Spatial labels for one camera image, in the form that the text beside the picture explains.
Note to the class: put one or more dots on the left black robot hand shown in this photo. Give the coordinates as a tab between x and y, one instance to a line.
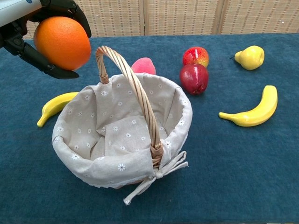
14	35

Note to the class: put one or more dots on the orange fruit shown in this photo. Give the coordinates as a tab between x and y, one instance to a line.
63	43

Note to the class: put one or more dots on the wicker basket with floral liner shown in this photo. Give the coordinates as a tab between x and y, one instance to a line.
121	140

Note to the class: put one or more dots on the yellow plastic banana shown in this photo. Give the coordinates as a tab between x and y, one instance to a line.
54	105
259	114

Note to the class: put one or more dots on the pink peach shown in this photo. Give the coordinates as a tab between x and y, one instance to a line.
143	66

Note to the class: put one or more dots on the bamboo folding screen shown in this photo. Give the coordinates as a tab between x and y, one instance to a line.
182	16

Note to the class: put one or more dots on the red and yellow apple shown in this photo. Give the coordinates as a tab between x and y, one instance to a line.
195	55

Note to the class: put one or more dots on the dark red apple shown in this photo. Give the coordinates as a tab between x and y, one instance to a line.
194	79

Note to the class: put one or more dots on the yellow pear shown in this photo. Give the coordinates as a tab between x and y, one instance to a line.
251	58

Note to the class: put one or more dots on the teal tablecloth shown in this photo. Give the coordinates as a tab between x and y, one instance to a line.
233	168

